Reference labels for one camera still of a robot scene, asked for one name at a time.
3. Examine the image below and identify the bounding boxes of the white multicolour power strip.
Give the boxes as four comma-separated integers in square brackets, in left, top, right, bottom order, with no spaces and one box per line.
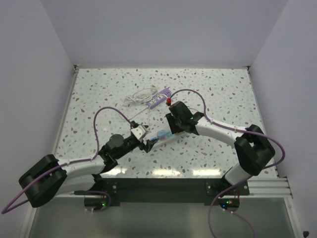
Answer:
[146,129,184,145]

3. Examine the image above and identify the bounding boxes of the white purple strip cable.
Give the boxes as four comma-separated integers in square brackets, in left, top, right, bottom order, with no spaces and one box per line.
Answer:
[118,85,164,129]

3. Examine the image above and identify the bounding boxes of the light blue plug adapter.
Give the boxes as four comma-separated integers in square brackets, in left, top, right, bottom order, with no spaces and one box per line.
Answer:
[157,129,167,140]

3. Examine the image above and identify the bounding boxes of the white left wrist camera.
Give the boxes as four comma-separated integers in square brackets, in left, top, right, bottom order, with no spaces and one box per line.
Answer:
[130,125,148,141]

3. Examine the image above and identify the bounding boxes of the purple power strip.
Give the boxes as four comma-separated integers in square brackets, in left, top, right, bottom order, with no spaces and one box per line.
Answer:
[146,88,171,110]

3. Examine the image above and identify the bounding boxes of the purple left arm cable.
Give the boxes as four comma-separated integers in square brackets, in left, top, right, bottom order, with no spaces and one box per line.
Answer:
[1,106,136,214]

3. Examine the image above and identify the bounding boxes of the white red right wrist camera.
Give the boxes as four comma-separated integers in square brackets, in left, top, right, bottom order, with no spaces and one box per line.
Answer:
[166,98,175,107]

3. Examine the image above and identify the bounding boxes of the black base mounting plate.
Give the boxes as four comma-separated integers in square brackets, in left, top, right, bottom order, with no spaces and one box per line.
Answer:
[74,178,250,209]

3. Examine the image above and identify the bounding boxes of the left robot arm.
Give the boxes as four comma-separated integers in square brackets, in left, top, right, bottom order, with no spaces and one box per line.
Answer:
[18,125,159,208]

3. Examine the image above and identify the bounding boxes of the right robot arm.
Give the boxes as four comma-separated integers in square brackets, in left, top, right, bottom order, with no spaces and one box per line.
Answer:
[166,102,275,195]

